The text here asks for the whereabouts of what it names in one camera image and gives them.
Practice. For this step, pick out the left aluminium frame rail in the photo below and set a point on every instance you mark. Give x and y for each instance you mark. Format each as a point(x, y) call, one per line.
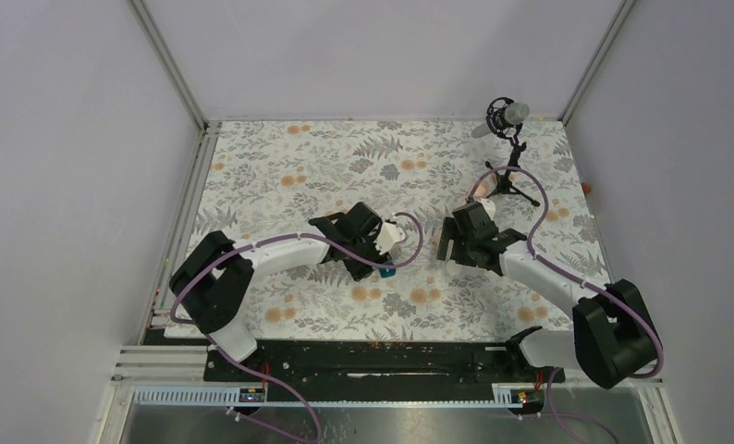
point(168, 63)

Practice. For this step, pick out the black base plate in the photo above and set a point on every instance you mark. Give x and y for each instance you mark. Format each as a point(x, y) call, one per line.
point(396, 371)

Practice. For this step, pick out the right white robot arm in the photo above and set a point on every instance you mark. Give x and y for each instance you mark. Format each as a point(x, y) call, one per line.
point(612, 336)

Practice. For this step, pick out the aluminium frame rail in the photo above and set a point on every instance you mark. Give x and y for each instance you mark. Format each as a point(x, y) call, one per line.
point(168, 63)
point(615, 26)

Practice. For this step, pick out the right aluminium frame rail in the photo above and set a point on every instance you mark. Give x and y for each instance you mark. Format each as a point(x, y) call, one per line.
point(615, 26)

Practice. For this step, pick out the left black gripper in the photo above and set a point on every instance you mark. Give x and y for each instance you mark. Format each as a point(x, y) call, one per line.
point(360, 270)

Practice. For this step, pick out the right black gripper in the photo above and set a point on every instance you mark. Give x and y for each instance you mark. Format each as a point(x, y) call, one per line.
point(451, 231)

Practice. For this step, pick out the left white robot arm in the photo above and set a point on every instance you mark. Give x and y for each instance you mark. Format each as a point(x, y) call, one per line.
point(211, 284)

